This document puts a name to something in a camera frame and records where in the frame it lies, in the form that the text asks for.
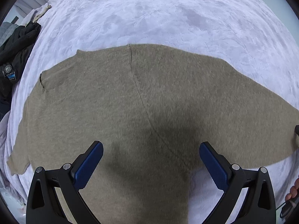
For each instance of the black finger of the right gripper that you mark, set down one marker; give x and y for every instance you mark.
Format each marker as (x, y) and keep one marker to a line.
(297, 129)

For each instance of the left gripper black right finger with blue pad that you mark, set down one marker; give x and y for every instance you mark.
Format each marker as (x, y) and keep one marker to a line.
(259, 203)

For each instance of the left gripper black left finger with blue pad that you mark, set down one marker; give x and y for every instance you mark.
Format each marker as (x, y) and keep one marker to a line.
(43, 205)

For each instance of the tan knit sweater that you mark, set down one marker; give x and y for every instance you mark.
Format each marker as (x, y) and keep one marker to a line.
(151, 106)

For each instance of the person's right hand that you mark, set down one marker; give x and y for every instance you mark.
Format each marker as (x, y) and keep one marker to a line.
(293, 191)

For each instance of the lavender plush bed blanket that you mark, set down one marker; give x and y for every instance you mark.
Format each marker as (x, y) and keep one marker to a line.
(244, 33)

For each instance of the black jacket with label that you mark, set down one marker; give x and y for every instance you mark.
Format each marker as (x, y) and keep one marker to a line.
(15, 52)

